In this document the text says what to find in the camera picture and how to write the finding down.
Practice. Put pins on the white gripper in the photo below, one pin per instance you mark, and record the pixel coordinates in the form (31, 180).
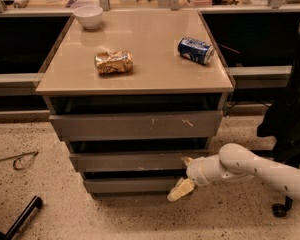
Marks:
(195, 171)

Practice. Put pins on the grey drawer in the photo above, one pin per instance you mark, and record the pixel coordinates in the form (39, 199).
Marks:
(125, 126)
(136, 185)
(132, 161)

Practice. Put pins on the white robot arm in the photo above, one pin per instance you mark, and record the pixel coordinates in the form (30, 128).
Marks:
(234, 162)

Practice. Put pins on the grey drawer cabinet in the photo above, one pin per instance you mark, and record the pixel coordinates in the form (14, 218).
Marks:
(160, 81)

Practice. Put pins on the black office chair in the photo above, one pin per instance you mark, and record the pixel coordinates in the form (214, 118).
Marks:
(282, 121)

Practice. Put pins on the blue soda can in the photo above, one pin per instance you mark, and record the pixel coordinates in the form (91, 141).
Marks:
(195, 50)

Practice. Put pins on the crumpled gold snack bag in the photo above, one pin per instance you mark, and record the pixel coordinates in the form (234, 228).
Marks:
(113, 62)

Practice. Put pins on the black chair leg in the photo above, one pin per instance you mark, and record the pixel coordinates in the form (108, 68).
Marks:
(35, 203)

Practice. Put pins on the white bowl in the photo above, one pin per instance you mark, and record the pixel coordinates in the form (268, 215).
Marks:
(89, 16)

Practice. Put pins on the metal wire hook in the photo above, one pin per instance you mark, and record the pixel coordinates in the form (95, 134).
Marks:
(21, 161)

